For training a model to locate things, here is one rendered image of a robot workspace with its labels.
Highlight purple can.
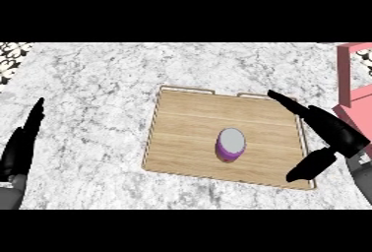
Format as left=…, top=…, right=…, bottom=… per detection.
left=214, top=127, right=246, bottom=163

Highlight wooden tray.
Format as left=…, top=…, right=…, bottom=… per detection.
left=140, top=84, right=319, bottom=191

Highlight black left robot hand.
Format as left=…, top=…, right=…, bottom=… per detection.
left=0, top=96, right=47, bottom=182

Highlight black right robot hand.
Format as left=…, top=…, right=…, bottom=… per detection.
left=265, top=90, right=372, bottom=183

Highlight pink cardboard box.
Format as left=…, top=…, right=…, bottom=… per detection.
left=330, top=42, right=372, bottom=139

